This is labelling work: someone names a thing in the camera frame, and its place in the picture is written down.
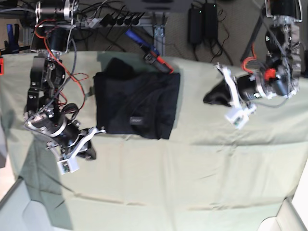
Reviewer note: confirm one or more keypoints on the black power adapter brick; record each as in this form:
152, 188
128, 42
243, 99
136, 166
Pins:
194, 26

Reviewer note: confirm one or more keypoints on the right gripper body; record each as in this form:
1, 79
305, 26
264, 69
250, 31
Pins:
63, 147

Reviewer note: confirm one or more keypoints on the white bin lower right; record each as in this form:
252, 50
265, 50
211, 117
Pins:
287, 219

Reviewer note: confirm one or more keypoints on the white bin lower left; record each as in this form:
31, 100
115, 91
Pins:
19, 213

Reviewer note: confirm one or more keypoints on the white bin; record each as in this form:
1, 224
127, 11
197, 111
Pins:
19, 213
287, 219

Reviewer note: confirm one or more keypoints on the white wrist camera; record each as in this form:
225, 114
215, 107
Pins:
69, 165
238, 117

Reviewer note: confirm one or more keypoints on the blue orange bar clamp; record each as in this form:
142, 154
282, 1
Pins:
151, 54

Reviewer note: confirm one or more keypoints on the aluminium frame post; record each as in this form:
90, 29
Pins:
159, 20

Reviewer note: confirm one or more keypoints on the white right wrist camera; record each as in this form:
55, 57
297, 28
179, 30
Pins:
69, 165

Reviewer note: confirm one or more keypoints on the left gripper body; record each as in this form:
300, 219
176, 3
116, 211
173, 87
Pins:
235, 96

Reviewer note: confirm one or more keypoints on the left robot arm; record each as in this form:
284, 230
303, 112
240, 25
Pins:
278, 75

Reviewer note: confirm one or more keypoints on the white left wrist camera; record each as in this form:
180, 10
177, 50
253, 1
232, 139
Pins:
238, 117

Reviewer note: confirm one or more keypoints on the black T-shirt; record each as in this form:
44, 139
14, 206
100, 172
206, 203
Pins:
142, 104

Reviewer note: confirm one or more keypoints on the black power strip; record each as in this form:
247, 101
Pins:
111, 21

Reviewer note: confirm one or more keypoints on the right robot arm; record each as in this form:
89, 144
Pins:
45, 115

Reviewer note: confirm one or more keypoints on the blue clamp at left edge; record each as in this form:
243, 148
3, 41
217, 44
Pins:
11, 45

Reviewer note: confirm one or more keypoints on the green table cloth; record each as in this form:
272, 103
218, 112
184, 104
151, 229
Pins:
207, 176

